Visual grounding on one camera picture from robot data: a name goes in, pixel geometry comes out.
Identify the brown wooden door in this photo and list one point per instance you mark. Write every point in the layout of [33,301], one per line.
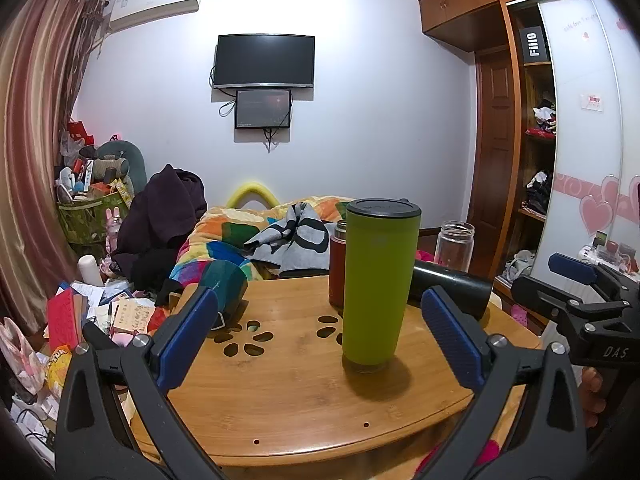
[497,160]

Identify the wooden overhead cabinet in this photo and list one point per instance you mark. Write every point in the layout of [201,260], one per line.
[465,0]

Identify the white air conditioner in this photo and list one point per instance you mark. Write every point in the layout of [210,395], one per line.
[150,2]

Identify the grey plush toy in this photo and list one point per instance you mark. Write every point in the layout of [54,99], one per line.
[122,160]

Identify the folded clothes on shelf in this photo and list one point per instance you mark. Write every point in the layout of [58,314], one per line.
[545,117]

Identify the pink rabbit toy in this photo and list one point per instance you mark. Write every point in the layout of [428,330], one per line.
[112,230]

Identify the clear glass jar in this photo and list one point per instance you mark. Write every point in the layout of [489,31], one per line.
[452,252]

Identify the small wall monitor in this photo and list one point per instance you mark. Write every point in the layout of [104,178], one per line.
[262,108]

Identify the grey patterned blanket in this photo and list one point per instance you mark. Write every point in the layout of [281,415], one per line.
[300,237]

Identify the black printed box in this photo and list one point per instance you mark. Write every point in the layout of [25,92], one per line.
[534,44]

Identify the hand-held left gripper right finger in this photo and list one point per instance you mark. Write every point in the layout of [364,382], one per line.
[452,340]

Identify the green cup with black lid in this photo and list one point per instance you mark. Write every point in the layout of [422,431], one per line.
[380,285]

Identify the yellow note paper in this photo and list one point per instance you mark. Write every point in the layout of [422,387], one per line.
[132,316]

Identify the dark purple clothing pile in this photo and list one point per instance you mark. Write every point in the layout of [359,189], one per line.
[160,215]

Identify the white sliding wardrobe door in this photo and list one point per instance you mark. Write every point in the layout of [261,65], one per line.
[590,135]

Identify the dark teal cup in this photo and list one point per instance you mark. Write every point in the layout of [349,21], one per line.
[230,280]

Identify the yellow snack packet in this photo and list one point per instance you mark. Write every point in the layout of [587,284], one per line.
[57,372]

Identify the black cylinder cup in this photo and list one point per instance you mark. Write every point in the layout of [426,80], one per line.
[450,282]

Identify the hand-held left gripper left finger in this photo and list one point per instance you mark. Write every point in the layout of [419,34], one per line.
[187,340]

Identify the red paper bag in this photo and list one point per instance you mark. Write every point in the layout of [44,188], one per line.
[80,132]

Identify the black wall television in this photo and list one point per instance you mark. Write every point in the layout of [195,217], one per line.
[264,60]

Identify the striped brown curtain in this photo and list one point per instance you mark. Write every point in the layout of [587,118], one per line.
[35,160]

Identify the dark red bottle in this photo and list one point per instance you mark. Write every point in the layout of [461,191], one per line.
[336,270]

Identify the pink patterned bag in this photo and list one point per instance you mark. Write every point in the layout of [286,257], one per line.
[17,355]

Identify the green fabric bag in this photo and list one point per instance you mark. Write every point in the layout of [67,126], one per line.
[82,220]

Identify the yellow foam tube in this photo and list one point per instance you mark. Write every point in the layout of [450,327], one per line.
[252,192]

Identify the dark clothes on shelf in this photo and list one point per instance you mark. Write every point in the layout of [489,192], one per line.
[537,190]

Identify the colourful patchwork blanket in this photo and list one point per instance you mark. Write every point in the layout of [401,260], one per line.
[220,232]

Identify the red textured box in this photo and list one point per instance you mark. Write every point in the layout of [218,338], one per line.
[64,322]

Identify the wooden wardrobe shelf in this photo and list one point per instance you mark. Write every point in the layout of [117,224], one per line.
[540,85]

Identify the person's right hand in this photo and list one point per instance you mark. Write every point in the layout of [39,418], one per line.
[592,395]

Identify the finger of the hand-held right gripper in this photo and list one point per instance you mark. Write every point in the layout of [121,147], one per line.
[537,292]
[572,267]

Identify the white plastic bottle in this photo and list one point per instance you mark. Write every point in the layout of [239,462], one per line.
[90,270]

